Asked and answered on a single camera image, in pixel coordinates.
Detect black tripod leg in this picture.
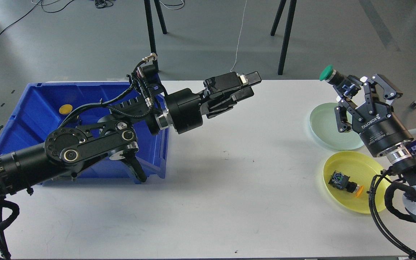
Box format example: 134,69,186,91
144,0,168,73
270,0,297,75

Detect black cables on floor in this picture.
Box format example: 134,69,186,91
0,0,185,60

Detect light green plastic plate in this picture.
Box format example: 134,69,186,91
309,103,364,151

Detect yellow push button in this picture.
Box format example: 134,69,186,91
328,171,364,198
58,104,74,116

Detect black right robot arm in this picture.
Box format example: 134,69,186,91
320,69,416,260

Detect black tripod leg right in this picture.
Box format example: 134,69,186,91
270,0,297,75

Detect black tripod leg left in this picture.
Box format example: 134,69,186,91
144,0,168,73

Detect white cable on floor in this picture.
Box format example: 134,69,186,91
230,0,248,73

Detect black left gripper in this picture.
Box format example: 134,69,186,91
165,72,261,134

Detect yellow plastic plate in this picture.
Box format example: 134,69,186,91
321,151,383,214

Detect blue plastic storage bin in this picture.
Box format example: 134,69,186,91
0,81,169,179

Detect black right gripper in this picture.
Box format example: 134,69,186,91
334,74,414,157

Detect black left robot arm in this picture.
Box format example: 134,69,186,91
0,53,261,260

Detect green push button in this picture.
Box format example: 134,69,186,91
319,65,362,100

